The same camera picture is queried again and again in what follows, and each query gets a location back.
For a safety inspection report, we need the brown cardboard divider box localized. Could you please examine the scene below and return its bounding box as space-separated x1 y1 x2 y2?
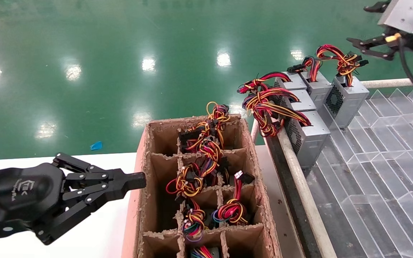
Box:
122 115 282 258

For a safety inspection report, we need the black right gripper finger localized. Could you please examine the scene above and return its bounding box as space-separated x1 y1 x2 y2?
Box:
363 1 391 13
346 34 401 61

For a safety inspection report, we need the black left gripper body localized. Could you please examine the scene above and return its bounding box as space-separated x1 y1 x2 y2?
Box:
0 162 68 240

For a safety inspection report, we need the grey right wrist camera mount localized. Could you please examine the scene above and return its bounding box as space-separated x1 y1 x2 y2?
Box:
378 0 413 36

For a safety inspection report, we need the white pipe post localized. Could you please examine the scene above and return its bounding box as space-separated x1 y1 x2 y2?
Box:
250 118 261 144

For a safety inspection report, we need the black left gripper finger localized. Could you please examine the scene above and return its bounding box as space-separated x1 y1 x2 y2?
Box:
52 153 146 190
33 183 129 246

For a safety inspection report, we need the grey power supply with wires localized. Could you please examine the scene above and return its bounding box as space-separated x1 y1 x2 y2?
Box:
316 44 370 129
212 170 255 226
242 88 316 124
253 102 331 168
178 101 231 162
190 245 222 258
166 158 230 198
182 199 207 241
287 56 332 112
237 72 307 94

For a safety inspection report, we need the clear acrylic divider tray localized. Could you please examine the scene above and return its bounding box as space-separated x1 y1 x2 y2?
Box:
316 86 413 258

